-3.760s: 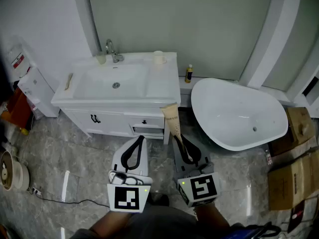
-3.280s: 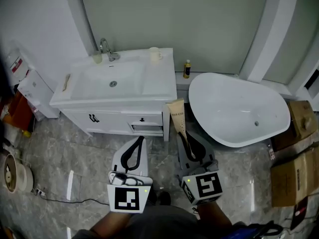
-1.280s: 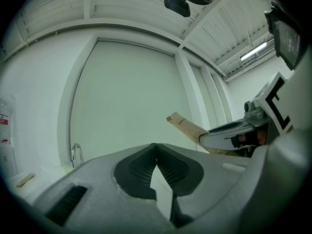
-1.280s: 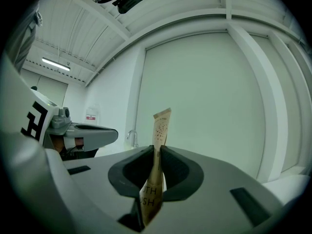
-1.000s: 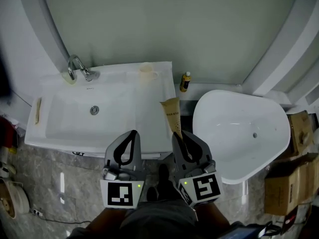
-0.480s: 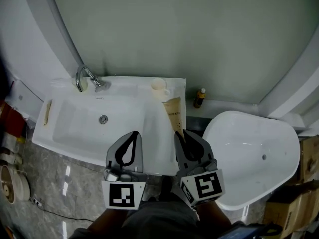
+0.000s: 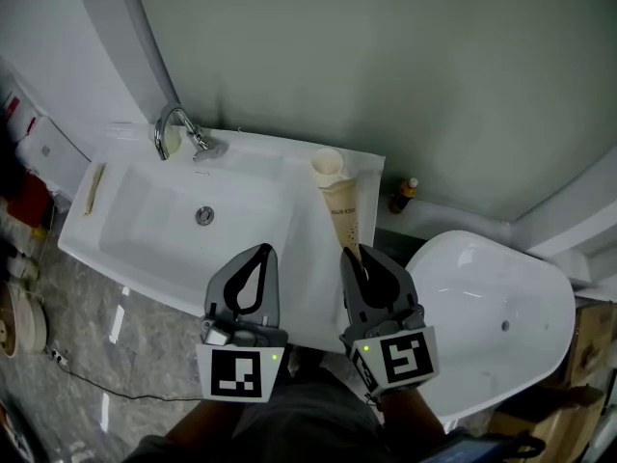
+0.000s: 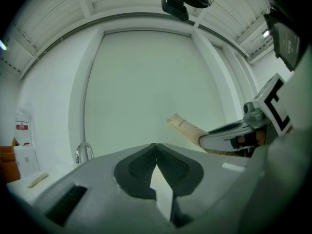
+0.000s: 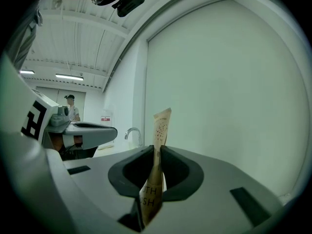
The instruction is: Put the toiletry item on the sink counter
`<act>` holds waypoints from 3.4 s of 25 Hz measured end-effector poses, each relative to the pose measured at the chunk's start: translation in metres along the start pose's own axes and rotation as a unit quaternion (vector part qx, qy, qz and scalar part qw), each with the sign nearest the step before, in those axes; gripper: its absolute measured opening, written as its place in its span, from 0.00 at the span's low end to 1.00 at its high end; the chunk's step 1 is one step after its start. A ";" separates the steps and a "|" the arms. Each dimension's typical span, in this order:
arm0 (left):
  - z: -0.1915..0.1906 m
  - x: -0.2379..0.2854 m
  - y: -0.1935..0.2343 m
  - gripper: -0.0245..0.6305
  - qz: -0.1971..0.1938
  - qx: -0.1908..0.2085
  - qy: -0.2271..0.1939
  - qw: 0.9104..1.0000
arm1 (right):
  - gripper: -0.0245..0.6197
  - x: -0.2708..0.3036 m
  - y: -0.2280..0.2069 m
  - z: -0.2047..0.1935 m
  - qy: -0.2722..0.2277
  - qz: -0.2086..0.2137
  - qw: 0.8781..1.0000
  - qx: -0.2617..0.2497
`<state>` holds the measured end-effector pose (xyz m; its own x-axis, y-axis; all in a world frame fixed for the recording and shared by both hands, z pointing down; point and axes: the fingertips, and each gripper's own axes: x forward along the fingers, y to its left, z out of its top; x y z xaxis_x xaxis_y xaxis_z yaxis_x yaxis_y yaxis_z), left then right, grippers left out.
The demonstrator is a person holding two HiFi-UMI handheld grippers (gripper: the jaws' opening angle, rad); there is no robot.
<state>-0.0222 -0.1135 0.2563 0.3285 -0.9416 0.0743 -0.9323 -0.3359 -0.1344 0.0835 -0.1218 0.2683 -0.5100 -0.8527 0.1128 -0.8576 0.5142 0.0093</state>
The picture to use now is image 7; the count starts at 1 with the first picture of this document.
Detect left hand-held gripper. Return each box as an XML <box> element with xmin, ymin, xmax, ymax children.
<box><xmin>195</xmin><ymin>243</ymin><xmax>290</xmax><ymax>404</ymax></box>

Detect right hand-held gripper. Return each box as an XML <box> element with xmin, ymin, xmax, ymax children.
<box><xmin>338</xmin><ymin>244</ymin><xmax>442</xmax><ymax>398</ymax></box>

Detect beige toiletry item tube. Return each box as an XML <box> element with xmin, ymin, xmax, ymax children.
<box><xmin>310</xmin><ymin>147</ymin><xmax>368</xmax><ymax>280</ymax></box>

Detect person's left forearm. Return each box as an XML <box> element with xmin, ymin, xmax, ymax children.
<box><xmin>163</xmin><ymin>397</ymin><xmax>255</xmax><ymax>452</ymax></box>

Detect person's right forearm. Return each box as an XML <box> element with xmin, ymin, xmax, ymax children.
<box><xmin>379</xmin><ymin>387</ymin><xmax>447</xmax><ymax>450</ymax></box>

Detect white sink counter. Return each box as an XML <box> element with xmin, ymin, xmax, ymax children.
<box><xmin>57</xmin><ymin>122</ymin><xmax>388</xmax><ymax>355</ymax></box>

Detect brown bottle with white cap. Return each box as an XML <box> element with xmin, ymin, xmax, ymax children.
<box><xmin>389</xmin><ymin>177</ymin><xmax>419</xmax><ymax>215</ymax></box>

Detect white oval tub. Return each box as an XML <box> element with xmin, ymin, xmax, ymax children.
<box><xmin>403</xmin><ymin>229</ymin><xmax>578</xmax><ymax>427</ymax></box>

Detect person's dark shorts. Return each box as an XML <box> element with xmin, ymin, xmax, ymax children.
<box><xmin>122</xmin><ymin>349</ymin><xmax>449</xmax><ymax>463</ymax></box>

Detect chrome faucet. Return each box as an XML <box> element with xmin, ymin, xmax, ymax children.
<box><xmin>153</xmin><ymin>103</ymin><xmax>228</xmax><ymax>164</ymax></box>

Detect round beige soap dish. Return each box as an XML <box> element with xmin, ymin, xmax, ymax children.
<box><xmin>160</xmin><ymin>124</ymin><xmax>185</xmax><ymax>156</ymax></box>

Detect brown cardboard box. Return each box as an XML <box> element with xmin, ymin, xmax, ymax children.
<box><xmin>489</xmin><ymin>300</ymin><xmax>617</xmax><ymax>463</ymax></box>

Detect round beige device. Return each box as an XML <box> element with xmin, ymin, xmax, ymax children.
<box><xmin>0</xmin><ymin>279</ymin><xmax>50</xmax><ymax>359</ymax></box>

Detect red container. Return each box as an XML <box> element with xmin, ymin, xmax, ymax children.
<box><xmin>7</xmin><ymin>171</ymin><xmax>55</xmax><ymax>230</ymax></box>

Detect white rectangular box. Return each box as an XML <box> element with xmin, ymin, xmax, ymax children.
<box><xmin>15</xmin><ymin>115</ymin><xmax>94</xmax><ymax>198</ymax></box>

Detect black power cable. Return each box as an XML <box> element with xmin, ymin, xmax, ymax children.
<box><xmin>45</xmin><ymin>347</ymin><xmax>204</xmax><ymax>403</ymax></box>

